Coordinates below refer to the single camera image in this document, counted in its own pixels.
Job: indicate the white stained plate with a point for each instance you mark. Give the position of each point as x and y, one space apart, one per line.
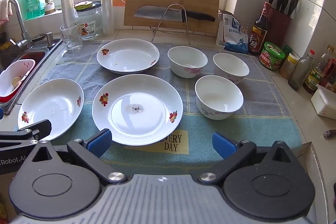
137 109

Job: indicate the black handled kitchen knife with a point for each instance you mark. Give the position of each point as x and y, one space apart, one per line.
171 14

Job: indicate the clear glass mug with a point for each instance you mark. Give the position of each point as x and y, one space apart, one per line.
72 36

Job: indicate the soap dispenser pump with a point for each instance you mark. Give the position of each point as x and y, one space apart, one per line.
50 39

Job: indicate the white floral bowl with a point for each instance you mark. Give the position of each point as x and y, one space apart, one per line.
217 98

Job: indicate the striped dish cloth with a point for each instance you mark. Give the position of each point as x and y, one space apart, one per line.
5 11

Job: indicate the glass jar green lid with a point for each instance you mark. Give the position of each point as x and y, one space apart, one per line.
89 16

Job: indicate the sink drain stopper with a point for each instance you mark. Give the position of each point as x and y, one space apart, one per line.
37 38

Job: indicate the grey blue checked towel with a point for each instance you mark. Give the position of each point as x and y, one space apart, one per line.
263 119

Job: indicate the yellow label sauce bottle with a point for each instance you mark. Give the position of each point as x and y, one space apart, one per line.
320 72

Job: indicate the clear oil bottle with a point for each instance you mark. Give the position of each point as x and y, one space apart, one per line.
301 71

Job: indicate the white fruit plate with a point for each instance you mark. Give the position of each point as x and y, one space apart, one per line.
128 56
60 101

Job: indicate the green lid sauce jar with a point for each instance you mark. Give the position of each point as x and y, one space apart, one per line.
271 56

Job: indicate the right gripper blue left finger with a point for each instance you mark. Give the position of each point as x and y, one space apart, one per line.
98 144

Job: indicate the chrome sink faucet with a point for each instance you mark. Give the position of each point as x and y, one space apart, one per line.
26 42

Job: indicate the small potted plant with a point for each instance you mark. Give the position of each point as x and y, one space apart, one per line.
49 7

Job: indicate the dark red knife block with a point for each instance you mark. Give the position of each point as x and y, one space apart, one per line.
279 20

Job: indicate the white plastic container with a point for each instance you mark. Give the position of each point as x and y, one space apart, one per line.
324 102

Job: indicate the dark vinegar bottle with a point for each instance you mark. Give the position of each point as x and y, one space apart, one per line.
259 30

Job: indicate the yellow condiment jar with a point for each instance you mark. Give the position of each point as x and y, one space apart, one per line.
288 65

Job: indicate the white blue salt bag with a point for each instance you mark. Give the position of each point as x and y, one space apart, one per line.
230 36

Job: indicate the left plastic wrap roll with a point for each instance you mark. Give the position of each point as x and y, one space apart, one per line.
68 12

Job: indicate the red basin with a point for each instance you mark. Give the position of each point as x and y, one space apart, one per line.
37 56

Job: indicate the white colander basket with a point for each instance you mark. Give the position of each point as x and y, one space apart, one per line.
14 76

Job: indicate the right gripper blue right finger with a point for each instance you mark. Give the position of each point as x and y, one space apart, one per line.
224 146

